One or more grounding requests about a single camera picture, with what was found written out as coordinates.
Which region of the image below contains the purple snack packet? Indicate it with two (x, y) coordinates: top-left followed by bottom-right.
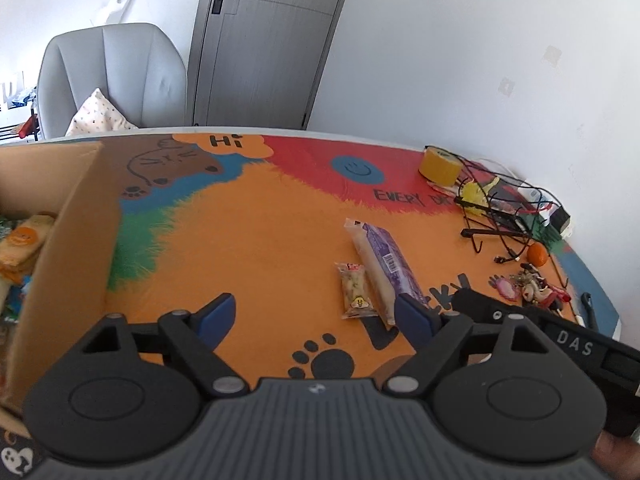
(343, 218), (426, 326)

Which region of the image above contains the black metal hanger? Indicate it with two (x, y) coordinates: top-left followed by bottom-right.
(459, 227), (531, 254)

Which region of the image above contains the black shoe rack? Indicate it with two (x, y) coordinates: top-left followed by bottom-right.
(0, 105), (41, 144)

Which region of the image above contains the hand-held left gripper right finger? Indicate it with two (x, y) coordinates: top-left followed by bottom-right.
(384, 293), (549, 397)

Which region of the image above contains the small clear snack packet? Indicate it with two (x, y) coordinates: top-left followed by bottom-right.
(334, 261), (380, 320)

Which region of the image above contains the tangle of black cables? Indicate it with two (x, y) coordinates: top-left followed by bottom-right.
(451, 152), (567, 264)

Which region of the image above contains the black power adapter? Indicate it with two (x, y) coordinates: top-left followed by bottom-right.
(547, 207), (572, 236)

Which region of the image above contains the cardboard box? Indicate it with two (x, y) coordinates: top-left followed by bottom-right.
(0, 140), (124, 438)

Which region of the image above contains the orange smiley snack packet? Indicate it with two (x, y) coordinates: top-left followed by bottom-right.
(0, 214), (56, 281)

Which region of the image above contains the yellow toy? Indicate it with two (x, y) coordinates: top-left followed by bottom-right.
(459, 177), (501, 209)

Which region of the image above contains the grey door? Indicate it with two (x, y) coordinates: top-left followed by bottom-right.
(189, 0), (359, 129)

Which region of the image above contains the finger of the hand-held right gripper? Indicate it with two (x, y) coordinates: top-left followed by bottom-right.
(451, 287), (554, 334)

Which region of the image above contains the grey upholstered chair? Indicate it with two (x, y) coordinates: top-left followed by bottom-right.
(35, 22), (189, 141)

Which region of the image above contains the yellow tape roll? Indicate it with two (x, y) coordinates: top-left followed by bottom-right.
(418, 146), (464, 186)

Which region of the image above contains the pile of keychains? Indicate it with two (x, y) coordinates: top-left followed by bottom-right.
(487, 262), (571, 311)

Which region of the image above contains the white dotted cushion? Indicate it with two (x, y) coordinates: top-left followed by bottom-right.
(64, 87), (139, 137)

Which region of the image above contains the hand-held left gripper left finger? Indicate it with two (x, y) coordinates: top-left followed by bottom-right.
(81, 292), (252, 397)

